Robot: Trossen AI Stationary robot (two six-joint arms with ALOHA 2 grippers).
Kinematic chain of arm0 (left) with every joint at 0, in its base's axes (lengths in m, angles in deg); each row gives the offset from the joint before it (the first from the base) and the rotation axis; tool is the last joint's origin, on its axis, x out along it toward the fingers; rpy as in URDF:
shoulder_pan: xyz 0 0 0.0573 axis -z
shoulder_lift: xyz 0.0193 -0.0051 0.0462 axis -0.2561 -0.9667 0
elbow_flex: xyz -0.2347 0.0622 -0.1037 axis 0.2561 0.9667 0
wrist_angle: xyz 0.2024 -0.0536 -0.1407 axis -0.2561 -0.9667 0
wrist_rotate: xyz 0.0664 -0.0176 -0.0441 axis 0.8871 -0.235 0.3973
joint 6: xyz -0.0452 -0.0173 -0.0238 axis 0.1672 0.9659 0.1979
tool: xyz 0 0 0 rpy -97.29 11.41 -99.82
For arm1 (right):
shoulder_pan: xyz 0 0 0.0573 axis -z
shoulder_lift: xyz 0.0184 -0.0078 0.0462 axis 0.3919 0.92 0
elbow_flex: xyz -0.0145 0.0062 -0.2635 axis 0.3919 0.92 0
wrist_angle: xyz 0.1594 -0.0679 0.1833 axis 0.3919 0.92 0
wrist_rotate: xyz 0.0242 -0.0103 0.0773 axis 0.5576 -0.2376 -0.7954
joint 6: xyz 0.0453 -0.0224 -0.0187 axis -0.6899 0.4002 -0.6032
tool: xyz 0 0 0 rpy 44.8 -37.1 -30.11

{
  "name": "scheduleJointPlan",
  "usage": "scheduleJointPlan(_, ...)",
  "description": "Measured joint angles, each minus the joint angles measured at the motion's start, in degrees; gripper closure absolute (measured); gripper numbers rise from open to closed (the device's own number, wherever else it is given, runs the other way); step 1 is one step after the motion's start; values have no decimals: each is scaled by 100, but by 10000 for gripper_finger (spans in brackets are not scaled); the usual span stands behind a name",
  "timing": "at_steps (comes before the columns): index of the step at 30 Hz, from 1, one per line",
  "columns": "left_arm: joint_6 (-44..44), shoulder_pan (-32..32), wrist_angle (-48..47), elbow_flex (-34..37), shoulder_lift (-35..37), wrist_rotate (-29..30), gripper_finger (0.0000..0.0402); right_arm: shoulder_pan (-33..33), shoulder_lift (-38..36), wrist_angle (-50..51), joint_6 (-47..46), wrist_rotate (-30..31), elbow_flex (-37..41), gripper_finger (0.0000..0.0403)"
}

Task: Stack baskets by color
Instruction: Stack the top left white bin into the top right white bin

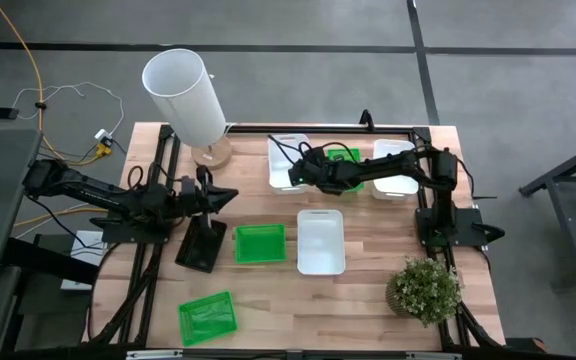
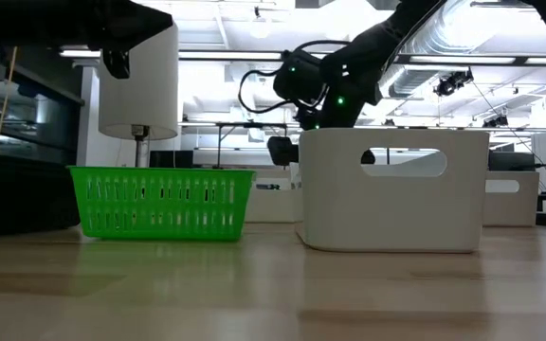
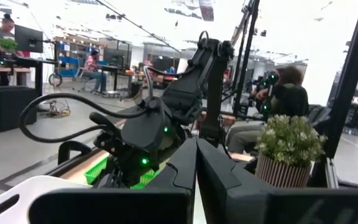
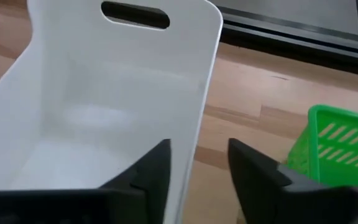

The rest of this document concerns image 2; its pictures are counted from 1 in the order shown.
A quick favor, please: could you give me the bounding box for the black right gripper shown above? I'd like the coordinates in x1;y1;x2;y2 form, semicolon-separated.
266;136;377;168

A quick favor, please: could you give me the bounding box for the white plastic bin with handle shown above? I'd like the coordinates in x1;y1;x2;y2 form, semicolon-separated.
482;170;540;228
295;128;491;254
244;169;303;224

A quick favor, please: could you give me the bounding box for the dark glass cabinet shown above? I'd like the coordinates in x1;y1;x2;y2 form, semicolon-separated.
0;45;85;167

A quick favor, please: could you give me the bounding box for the black box behind lamp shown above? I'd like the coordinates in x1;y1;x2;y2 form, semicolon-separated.
148;150;195;169

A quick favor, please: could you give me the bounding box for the long ceiling light bar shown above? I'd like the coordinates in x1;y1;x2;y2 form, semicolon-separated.
58;47;546;66

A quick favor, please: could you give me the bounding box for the dark monitor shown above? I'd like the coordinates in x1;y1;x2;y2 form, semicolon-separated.
487;151;538;173

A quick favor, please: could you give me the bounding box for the white cylindrical lamp shade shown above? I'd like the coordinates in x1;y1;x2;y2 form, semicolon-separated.
98;22;180;141

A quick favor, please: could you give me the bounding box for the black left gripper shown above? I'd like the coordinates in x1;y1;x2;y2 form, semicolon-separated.
0;0;173;80

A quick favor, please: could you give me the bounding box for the black folding table frame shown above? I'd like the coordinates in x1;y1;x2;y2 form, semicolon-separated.
213;121;289;171

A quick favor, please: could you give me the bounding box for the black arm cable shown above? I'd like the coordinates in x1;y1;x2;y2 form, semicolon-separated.
238;39;350;115

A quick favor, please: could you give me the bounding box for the large green slotted plastic basket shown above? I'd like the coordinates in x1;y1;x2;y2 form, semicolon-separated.
67;165;257;243

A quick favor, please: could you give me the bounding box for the metal lamp pole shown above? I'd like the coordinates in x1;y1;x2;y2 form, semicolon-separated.
130;124;152;169

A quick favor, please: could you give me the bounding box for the silver ventilation duct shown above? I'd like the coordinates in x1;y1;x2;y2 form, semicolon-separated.
389;0;492;99

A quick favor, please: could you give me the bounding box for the black ceiling spotlight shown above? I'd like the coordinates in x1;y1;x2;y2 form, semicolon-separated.
432;68;475;99
482;114;510;130

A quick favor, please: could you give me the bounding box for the yellow cord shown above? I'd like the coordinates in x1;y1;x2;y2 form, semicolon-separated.
0;45;19;155

